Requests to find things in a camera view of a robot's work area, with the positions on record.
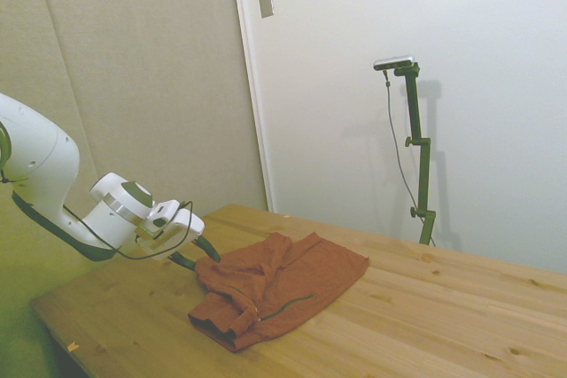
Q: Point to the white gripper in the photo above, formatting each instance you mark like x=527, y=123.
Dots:
x=190, y=225

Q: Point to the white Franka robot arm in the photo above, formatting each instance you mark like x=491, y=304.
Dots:
x=40, y=152

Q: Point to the silver exterior camera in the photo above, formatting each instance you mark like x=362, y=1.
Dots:
x=394, y=62

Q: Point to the dark red fabric shorts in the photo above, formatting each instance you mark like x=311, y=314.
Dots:
x=310, y=272

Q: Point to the grey wall plate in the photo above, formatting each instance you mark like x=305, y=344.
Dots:
x=266, y=2

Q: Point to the white wall corner trim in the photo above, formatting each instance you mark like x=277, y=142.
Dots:
x=250, y=68

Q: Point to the dark jointed camera stand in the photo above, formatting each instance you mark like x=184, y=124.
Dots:
x=416, y=112

